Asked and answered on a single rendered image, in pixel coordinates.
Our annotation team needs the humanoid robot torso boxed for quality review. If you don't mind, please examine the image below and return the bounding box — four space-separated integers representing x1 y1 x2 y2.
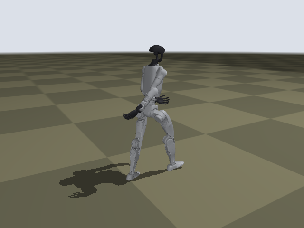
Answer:
142 64 164 118

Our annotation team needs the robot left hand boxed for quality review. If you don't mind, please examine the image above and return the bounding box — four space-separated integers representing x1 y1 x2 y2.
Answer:
155 95 169 105

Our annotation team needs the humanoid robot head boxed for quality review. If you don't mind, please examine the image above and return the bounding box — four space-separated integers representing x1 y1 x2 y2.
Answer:
149 45 165 66

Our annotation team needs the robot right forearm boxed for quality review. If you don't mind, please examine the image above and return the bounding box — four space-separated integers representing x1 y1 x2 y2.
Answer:
139 88 158 112

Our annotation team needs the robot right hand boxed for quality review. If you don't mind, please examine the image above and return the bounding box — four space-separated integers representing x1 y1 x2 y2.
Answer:
123 104 142 120

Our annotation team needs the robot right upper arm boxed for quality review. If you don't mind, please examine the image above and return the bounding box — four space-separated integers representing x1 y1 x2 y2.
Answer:
150 67 167 90

